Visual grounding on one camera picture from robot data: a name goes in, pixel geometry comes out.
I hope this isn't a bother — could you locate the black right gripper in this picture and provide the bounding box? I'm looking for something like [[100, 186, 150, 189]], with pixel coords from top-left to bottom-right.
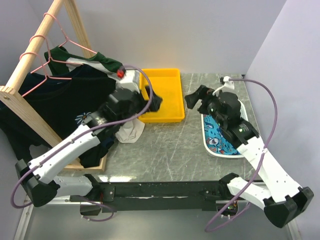
[[184, 85, 226, 128]]

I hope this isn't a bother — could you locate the white plastic basket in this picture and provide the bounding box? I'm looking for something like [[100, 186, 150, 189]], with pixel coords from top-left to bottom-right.
[[200, 99, 248, 159]]

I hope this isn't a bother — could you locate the green and white t shirt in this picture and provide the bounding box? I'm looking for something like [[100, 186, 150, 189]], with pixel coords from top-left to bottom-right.
[[43, 45, 146, 145]]

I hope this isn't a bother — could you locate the dark navy t shirt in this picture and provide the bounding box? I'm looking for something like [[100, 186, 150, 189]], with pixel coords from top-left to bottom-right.
[[24, 64, 108, 82]]

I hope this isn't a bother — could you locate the pink wire hanger front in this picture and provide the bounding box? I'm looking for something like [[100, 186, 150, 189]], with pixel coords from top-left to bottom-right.
[[19, 51, 73, 98]]

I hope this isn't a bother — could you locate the pink wire hanger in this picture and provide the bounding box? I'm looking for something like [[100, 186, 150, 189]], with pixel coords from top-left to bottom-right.
[[43, 12, 97, 58], [29, 34, 85, 65], [19, 51, 73, 98]]

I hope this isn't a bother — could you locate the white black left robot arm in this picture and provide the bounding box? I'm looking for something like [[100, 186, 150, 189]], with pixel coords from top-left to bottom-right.
[[15, 86, 163, 207]]

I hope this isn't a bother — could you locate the black daisy t shirt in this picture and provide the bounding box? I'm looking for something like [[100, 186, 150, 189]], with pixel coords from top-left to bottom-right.
[[0, 77, 116, 162]]

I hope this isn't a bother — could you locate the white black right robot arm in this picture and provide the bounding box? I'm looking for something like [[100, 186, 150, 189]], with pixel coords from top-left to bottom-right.
[[184, 85, 314, 228]]

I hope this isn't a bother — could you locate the aluminium rail frame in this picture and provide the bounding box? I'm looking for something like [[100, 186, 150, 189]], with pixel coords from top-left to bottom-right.
[[14, 197, 105, 240]]

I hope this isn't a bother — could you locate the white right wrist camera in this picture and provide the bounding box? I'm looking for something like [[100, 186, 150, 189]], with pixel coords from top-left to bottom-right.
[[212, 76, 235, 96]]

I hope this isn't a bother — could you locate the blue shark print cloth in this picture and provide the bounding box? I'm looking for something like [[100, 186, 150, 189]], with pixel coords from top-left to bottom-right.
[[202, 114, 241, 155]]

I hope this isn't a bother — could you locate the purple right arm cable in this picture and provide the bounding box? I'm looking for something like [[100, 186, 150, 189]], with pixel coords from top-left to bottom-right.
[[204, 77, 278, 233]]

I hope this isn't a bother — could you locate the yellow plastic tray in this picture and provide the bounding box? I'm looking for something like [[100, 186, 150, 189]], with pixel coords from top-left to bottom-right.
[[138, 68, 185, 123]]

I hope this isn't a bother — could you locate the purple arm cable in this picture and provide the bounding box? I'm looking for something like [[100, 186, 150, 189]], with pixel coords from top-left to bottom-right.
[[10, 64, 154, 223], [204, 77, 278, 233]]

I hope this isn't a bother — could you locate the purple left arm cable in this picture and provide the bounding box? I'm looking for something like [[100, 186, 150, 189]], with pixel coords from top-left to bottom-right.
[[10, 64, 154, 223]]

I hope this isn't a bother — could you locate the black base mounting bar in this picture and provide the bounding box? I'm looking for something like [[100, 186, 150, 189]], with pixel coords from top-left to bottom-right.
[[69, 179, 251, 216]]

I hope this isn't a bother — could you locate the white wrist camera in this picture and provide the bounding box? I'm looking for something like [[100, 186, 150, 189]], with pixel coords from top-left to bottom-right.
[[212, 76, 235, 96], [115, 70, 140, 93]]

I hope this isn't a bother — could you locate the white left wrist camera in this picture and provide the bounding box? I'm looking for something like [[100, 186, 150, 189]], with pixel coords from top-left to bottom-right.
[[115, 70, 140, 93]]

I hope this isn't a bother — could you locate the wooden clothes rack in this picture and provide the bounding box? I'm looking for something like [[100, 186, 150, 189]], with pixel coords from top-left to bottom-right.
[[0, 0, 108, 172]]

